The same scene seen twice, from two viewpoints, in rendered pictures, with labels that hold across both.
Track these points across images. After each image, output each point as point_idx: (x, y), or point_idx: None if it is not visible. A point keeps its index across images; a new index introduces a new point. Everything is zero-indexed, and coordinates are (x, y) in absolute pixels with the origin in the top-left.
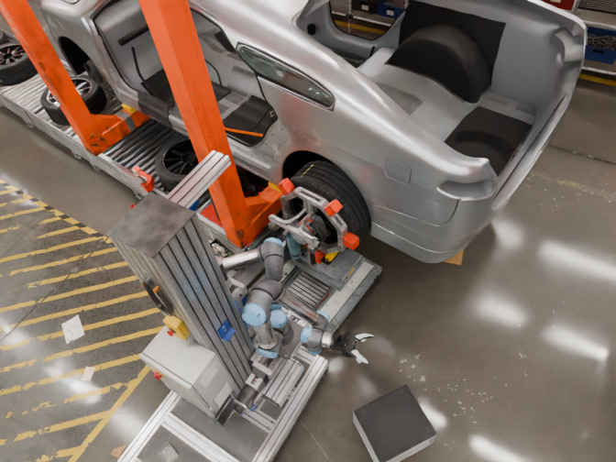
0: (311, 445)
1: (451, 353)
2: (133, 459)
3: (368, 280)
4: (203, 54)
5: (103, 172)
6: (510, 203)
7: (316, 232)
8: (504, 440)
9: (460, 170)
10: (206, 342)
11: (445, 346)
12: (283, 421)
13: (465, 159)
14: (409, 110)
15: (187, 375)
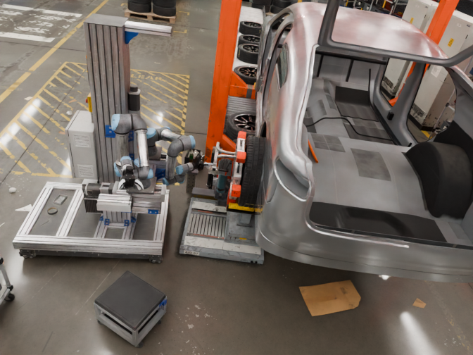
0: (101, 275)
1: (225, 339)
2: (51, 187)
3: (246, 255)
4: (315, 86)
5: None
6: (410, 334)
7: (230, 174)
8: None
9: (287, 153)
10: (94, 122)
11: (228, 332)
12: (105, 241)
13: (296, 150)
14: (372, 175)
15: (73, 127)
